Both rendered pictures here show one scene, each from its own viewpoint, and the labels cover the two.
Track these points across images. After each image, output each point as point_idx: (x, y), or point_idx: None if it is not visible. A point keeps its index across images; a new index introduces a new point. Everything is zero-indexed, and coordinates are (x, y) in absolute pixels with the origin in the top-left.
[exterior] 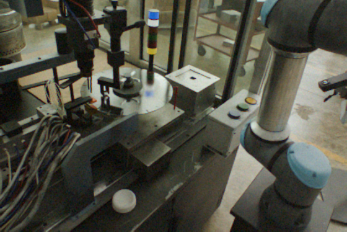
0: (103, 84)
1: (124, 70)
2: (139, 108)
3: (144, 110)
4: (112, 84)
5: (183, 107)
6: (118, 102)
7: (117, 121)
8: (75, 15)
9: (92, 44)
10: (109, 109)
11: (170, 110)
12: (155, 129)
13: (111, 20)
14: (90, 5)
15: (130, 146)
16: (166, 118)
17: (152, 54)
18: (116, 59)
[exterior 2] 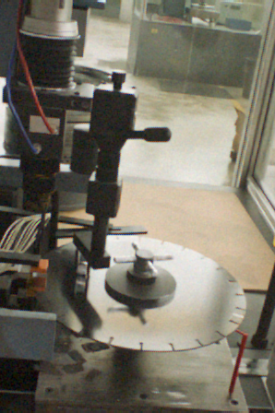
0: (78, 247)
1: (184, 253)
2: (102, 327)
3: (108, 335)
4: (87, 252)
5: None
6: (86, 296)
7: None
8: (25, 80)
9: (26, 140)
10: (51, 298)
11: (220, 388)
12: (133, 401)
13: (90, 107)
14: (55, 66)
15: (45, 396)
16: (186, 396)
17: None
18: (94, 198)
